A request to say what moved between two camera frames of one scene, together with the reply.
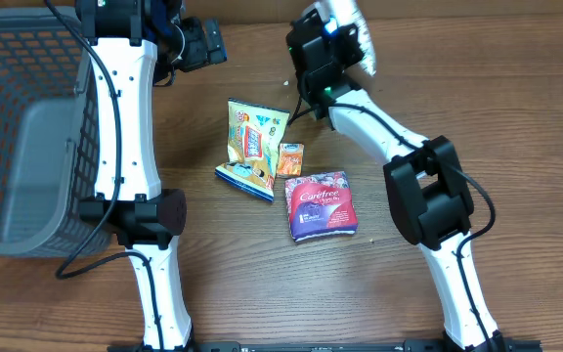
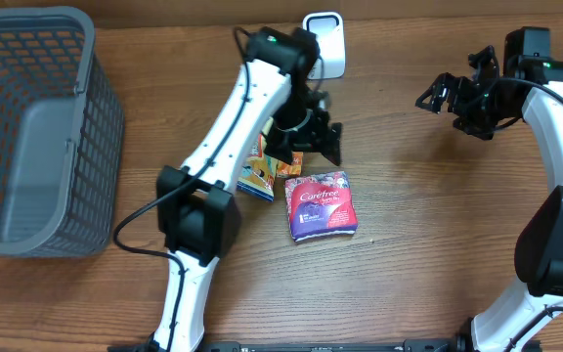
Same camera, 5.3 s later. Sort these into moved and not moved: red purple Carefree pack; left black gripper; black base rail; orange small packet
Moved: left black gripper
Not moved: red purple Carefree pack; black base rail; orange small packet
